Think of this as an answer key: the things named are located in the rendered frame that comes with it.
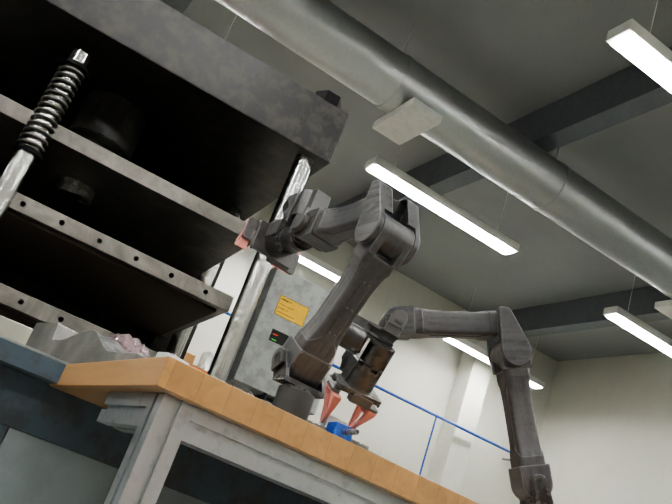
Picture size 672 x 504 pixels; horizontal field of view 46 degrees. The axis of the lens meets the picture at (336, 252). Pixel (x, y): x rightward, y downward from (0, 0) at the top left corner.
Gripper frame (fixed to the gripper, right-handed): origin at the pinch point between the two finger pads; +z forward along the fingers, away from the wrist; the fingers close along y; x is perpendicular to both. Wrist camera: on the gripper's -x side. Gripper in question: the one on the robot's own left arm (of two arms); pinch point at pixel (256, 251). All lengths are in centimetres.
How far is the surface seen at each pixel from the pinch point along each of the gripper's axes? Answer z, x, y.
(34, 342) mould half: 27, 33, 28
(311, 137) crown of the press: 56, -67, -27
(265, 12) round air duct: 254, -245, -53
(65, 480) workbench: -8, 58, 20
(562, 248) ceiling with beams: 368, -317, -463
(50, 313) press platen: 74, 17, 19
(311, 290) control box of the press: 70, -26, -53
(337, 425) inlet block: -16.5, 30.4, -23.5
